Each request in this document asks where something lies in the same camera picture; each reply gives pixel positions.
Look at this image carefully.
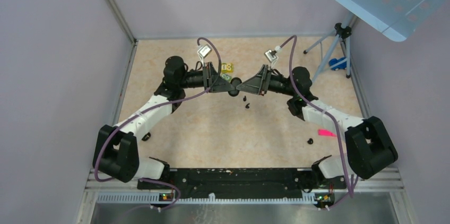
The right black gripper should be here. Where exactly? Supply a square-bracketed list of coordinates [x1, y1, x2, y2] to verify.
[236, 64, 296, 97]

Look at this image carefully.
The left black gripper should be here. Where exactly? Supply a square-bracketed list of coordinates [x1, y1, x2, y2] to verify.
[178, 62, 235, 93]

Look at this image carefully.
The black earbud charging case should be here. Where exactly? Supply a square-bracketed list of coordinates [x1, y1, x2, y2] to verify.
[228, 77, 242, 97]

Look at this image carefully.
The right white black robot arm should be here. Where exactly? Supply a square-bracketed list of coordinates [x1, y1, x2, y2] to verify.
[232, 65, 399, 188]

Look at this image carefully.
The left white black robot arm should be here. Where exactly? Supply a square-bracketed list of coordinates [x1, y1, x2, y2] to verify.
[92, 56, 241, 189]

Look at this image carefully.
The green number block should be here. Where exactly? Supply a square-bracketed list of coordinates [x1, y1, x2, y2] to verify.
[221, 74, 232, 82]

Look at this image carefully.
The yellow number block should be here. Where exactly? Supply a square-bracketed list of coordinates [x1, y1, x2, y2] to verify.
[221, 63, 234, 73]

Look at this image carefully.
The pink marker pen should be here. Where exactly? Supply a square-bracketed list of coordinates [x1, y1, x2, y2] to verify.
[317, 129, 337, 137]

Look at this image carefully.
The blue toy car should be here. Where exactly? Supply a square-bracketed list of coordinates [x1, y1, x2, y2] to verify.
[328, 57, 347, 71]

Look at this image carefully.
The light blue tripod stand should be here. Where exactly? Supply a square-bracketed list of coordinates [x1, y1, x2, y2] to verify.
[303, 12, 356, 82]

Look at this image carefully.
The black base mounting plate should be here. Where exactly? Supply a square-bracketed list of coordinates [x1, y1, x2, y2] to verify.
[137, 168, 347, 200]

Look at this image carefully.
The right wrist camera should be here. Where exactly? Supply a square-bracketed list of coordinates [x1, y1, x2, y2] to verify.
[264, 49, 279, 66]

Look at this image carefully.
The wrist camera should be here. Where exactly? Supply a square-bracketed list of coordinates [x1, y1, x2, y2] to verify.
[264, 49, 279, 66]
[197, 45, 212, 63]

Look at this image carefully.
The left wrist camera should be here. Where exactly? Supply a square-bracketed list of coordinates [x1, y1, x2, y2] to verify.
[197, 45, 212, 63]

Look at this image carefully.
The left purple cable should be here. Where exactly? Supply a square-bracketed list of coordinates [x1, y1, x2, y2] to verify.
[93, 37, 223, 212]

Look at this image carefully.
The white cable duct strip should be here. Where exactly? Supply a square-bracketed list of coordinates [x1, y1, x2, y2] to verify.
[97, 192, 317, 204]

